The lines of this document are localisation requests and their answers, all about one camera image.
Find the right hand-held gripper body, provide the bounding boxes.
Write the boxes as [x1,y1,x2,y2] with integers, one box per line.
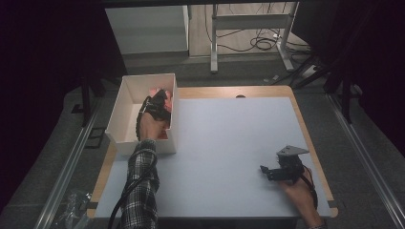
[266,145,310,186]

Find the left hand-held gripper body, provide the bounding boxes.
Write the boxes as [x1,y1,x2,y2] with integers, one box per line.
[143,90,173,123]

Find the white box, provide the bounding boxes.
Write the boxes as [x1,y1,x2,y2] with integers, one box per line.
[104,73,180,156]

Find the person's left hand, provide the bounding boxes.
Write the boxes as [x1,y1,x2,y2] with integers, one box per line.
[139,112,170,142]

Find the person's right hand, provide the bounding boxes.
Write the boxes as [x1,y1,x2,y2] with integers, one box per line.
[278,167,319,211]

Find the light grey table mat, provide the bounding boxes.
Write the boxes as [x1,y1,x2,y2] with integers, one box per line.
[95,96,332,219]

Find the wooden table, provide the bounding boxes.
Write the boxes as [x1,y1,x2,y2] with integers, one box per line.
[86,84,339,219]

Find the black metal stand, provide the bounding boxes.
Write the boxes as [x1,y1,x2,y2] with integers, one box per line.
[290,52,364,125]
[71,75,108,128]

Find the white cabinet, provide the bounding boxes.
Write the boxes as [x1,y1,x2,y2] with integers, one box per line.
[104,4,191,55]

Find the clear plastic bag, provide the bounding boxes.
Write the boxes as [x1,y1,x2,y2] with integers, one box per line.
[56,190,93,229]

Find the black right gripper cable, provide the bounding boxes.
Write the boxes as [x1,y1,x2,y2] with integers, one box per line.
[299,164,320,211]

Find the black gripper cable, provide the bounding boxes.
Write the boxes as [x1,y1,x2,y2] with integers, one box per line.
[299,164,320,211]
[107,95,154,229]

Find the aluminium floor rail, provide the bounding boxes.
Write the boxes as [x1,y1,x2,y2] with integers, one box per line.
[327,93,405,229]
[32,96,104,229]

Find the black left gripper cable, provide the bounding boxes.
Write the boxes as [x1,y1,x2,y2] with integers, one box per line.
[107,95,154,229]

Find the black floor cables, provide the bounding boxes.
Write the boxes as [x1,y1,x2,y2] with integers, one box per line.
[203,3,311,55]

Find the white metal desk frame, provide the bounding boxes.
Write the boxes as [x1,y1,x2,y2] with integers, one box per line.
[209,2,301,74]

